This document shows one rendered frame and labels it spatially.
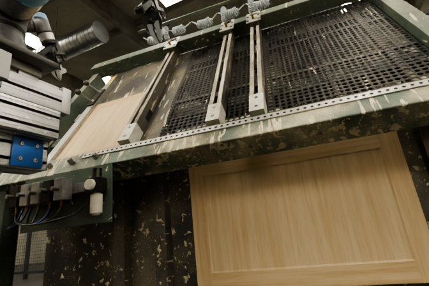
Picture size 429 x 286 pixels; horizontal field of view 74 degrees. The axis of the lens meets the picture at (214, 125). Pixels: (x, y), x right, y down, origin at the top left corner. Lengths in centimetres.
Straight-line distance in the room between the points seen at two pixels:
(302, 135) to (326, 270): 52
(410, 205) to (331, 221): 28
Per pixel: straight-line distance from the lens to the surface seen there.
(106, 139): 160
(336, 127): 109
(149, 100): 162
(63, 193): 134
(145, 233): 152
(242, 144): 110
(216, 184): 134
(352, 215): 127
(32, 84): 100
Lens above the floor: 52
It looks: 19 degrees up
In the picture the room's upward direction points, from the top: 7 degrees counter-clockwise
